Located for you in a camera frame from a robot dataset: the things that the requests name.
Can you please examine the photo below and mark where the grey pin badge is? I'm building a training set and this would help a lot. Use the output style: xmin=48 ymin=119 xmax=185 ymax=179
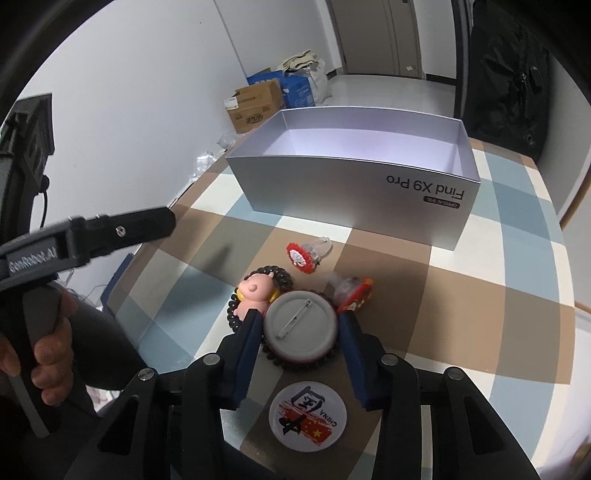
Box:
xmin=264 ymin=290 xmax=340 ymax=361

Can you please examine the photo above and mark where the black backpack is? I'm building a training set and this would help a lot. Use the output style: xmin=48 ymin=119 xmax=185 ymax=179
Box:
xmin=463 ymin=0 xmax=553 ymax=163

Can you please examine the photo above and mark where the blue cardboard box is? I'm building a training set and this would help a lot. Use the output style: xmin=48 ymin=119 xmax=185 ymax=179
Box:
xmin=247 ymin=68 xmax=318 ymax=109

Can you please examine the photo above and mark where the person's left hand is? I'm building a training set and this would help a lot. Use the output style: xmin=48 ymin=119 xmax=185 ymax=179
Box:
xmin=0 ymin=291 xmax=78 ymax=407

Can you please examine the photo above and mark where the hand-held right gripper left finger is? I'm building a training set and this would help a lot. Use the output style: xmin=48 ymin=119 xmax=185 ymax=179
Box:
xmin=65 ymin=308 xmax=266 ymax=480

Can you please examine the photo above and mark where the red flower toy ring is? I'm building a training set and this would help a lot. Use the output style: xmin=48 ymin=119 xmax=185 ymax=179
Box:
xmin=285 ymin=237 xmax=333 ymax=276

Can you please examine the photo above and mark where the orange red toy ring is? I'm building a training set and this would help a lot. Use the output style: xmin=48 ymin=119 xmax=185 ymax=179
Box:
xmin=323 ymin=272 xmax=374 ymax=315

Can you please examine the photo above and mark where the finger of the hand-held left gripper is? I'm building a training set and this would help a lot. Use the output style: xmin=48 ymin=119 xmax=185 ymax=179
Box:
xmin=69 ymin=206 xmax=177 ymax=267

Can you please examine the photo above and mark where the brown cardboard box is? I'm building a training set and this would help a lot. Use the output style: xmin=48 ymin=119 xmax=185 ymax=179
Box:
xmin=225 ymin=79 xmax=284 ymax=134

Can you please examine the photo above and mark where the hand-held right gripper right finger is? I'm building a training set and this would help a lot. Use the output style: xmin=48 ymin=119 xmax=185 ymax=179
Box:
xmin=338 ymin=310 xmax=525 ymax=480

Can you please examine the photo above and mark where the clear plastic wrapping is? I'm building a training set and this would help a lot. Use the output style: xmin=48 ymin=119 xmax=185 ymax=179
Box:
xmin=193 ymin=133 xmax=232 ymax=174

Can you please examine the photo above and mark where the white bag with beige cloth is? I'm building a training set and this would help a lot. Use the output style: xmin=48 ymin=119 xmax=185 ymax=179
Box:
xmin=276 ymin=48 xmax=333 ymax=104

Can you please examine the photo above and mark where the pink pig charm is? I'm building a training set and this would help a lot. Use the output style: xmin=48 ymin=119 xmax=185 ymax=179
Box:
xmin=231 ymin=272 xmax=279 ymax=324

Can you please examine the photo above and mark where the white panel with wooden edge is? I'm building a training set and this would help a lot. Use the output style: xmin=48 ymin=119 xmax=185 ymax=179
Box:
xmin=556 ymin=168 xmax=591 ymax=324

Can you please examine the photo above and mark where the checkered tablecloth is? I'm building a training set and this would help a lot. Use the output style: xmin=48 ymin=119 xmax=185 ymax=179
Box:
xmin=106 ymin=137 xmax=578 ymax=480

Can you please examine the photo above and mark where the white printed pin badge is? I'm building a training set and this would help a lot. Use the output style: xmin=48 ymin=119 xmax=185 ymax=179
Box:
xmin=269 ymin=382 xmax=349 ymax=452

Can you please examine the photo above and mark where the silver cardboard box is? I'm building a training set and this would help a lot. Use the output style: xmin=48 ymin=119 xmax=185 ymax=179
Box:
xmin=225 ymin=107 xmax=482 ymax=252

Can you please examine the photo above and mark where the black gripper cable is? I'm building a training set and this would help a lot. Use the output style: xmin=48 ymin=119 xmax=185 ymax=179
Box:
xmin=38 ymin=174 xmax=52 ymax=228

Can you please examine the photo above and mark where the beige door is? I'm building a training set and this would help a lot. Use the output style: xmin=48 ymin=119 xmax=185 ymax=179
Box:
xmin=330 ymin=0 xmax=423 ymax=78

